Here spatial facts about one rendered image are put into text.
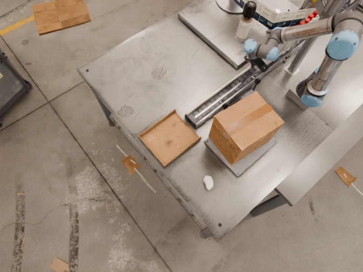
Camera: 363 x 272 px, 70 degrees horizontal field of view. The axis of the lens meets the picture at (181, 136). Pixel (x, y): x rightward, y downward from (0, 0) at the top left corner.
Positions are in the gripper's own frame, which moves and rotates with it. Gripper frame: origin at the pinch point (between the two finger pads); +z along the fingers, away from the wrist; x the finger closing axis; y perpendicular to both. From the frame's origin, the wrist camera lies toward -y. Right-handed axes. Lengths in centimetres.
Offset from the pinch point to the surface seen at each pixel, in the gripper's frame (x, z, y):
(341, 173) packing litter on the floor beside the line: 7, 103, -103
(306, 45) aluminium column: -29.1, -0.4, -13.8
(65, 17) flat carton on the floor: 92, 54, 237
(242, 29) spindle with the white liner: -12.1, -0.3, 27.0
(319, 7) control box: -42.3, -20.0, -8.1
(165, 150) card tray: 79, -34, -5
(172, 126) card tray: 67, -27, 6
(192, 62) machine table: 27.9, -3.9, 37.2
